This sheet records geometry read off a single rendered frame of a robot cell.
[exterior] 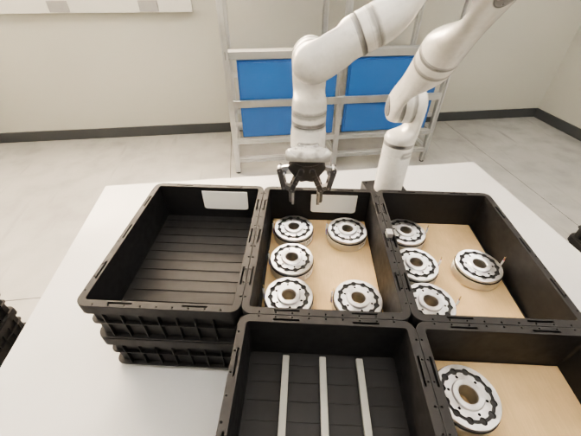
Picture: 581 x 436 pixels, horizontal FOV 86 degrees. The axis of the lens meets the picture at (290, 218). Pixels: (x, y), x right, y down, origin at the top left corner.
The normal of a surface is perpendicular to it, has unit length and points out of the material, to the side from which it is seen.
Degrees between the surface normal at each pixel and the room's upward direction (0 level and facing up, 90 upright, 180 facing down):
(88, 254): 0
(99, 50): 90
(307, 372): 0
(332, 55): 80
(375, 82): 90
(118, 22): 90
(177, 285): 0
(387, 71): 90
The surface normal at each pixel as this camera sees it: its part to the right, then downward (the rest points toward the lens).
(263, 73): 0.13, 0.63
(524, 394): 0.00, -0.77
